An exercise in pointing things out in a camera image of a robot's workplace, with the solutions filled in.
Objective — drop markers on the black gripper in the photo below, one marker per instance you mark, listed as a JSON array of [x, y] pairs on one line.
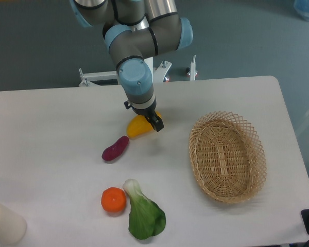
[[148, 111]]

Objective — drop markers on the yellow mango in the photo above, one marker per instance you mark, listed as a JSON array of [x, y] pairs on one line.
[[138, 126]]

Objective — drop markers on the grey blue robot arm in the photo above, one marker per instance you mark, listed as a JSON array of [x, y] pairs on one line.
[[134, 31]]

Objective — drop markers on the purple sweet potato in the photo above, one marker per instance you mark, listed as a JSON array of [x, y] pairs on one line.
[[114, 151]]

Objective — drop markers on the woven bamboo basket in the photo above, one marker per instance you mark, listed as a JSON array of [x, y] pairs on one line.
[[227, 157]]

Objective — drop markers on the orange tangerine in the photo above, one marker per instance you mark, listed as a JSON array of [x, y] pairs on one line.
[[113, 200]]

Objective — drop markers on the green bok choy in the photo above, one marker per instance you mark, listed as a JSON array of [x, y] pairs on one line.
[[146, 218]]

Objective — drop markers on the cream cylindrical bottle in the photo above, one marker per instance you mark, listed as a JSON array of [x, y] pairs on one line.
[[12, 226]]

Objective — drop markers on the blue plastic bag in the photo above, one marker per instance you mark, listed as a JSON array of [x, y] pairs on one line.
[[302, 8]]

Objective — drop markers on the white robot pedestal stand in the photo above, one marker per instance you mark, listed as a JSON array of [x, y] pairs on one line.
[[159, 74]]

